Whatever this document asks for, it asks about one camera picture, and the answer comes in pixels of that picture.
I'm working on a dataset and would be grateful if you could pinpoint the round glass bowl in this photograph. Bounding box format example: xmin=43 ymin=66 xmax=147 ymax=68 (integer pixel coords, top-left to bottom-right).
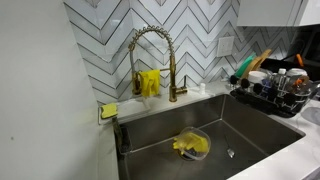
xmin=172 ymin=126 xmax=212 ymax=162

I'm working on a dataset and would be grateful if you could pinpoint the steel dish rack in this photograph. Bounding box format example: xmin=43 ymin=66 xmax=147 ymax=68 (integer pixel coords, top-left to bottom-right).
xmin=229 ymin=67 xmax=320 ymax=119

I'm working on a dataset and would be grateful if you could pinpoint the yellow rubber glove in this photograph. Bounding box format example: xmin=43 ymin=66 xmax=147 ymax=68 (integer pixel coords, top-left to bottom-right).
xmin=172 ymin=131 xmax=210 ymax=155
xmin=137 ymin=68 xmax=162 ymax=99

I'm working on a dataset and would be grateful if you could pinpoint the gold spring faucet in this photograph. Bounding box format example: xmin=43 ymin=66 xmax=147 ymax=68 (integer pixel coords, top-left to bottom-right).
xmin=127 ymin=25 xmax=189 ymax=103

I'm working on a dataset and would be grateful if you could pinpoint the small white bottle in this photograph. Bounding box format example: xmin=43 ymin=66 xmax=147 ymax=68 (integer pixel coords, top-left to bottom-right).
xmin=198 ymin=82 xmax=207 ymax=96

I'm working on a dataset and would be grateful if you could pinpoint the yellow sponge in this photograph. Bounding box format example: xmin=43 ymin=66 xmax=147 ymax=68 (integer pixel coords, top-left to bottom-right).
xmin=100 ymin=102 xmax=119 ymax=120

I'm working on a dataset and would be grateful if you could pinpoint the metal spoon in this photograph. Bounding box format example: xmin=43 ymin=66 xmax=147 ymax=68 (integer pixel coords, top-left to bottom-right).
xmin=222 ymin=132 xmax=236 ymax=159

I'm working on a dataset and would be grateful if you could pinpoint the white cup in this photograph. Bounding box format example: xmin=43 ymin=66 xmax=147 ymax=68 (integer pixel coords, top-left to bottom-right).
xmin=247 ymin=70 xmax=269 ymax=85

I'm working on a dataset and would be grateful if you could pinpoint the stainless steel sink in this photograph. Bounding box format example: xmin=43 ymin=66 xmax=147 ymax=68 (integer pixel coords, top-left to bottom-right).
xmin=113 ymin=93 xmax=306 ymax=180

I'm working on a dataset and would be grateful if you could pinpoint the wooden paddle board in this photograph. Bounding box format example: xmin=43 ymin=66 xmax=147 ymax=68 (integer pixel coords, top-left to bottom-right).
xmin=254 ymin=48 xmax=273 ymax=71

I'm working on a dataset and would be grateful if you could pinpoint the clear bottle white cap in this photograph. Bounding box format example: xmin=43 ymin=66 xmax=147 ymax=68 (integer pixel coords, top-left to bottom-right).
xmin=274 ymin=67 xmax=288 ymax=88

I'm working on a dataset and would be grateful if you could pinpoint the white upper cabinet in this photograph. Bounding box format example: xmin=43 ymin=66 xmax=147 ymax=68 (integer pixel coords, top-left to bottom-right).
xmin=236 ymin=0 xmax=320 ymax=28

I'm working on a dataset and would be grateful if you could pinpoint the orange utensil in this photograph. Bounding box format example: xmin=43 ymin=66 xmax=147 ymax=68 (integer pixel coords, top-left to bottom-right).
xmin=295 ymin=53 xmax=305 ymax=68

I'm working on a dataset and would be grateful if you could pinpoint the white wall outlet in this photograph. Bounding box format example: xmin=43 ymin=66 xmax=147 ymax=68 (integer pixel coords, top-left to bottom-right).
xmin=216 ymin=35 xmax=236 ymax=58

